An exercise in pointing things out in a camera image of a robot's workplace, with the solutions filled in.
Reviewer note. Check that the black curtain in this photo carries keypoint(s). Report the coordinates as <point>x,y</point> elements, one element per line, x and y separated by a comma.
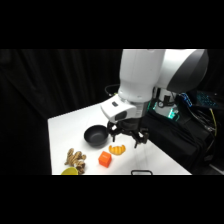
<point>50,76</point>

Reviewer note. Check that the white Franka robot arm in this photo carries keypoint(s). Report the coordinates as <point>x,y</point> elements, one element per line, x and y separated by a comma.
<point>140,73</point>

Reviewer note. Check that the electronics box with teal lights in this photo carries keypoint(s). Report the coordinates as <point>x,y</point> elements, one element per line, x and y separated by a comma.
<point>208,99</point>

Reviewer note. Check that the white tablecloth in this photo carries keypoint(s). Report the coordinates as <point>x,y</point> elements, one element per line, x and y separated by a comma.
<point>66,133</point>

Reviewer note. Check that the orange toy croissant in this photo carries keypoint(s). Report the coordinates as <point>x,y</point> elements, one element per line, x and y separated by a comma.
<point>117,150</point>

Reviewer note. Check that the orange cube block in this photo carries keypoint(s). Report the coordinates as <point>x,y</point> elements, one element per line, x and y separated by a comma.
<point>105,159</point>

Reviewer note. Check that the yellow bowl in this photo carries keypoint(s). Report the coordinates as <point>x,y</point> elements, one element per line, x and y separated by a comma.
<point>70,171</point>

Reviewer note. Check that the black round bowl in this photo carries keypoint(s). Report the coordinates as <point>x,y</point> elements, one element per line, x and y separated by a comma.
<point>96,136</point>

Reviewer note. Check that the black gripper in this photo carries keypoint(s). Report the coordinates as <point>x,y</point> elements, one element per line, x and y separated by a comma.
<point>128,126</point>

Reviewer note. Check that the black robot stand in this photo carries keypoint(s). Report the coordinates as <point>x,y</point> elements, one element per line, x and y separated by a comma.
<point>173,140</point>

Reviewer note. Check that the small green light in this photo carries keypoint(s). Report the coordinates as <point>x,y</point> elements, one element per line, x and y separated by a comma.
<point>171,114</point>

